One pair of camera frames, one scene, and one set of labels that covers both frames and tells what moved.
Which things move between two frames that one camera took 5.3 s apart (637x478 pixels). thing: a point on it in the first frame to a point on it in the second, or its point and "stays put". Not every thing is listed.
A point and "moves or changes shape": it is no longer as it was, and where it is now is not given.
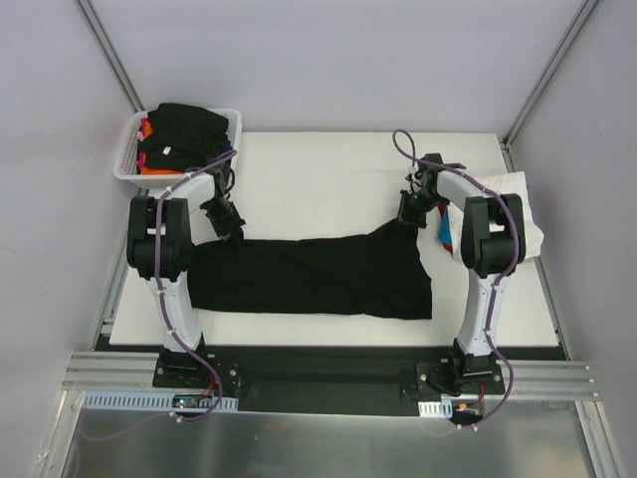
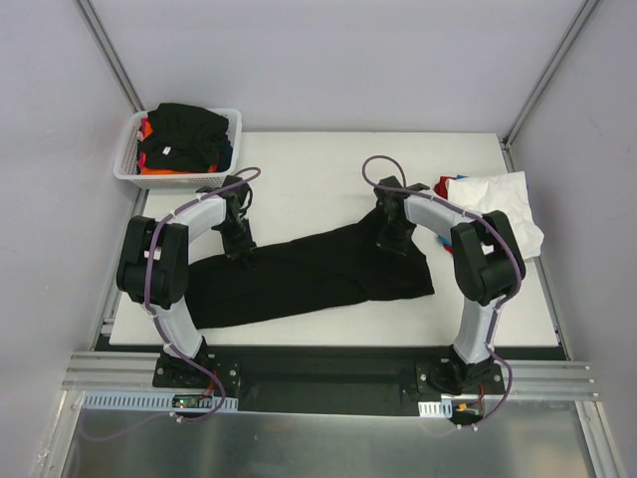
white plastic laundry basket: x=125 y=163 stays put
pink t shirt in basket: x=141 y=158 stays put
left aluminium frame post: x=94 y=21 stays put
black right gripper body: x=413 y=215 to x=394 y=239
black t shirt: x=381 y=273 moves or changes shape
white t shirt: x=509 y=183 stays put
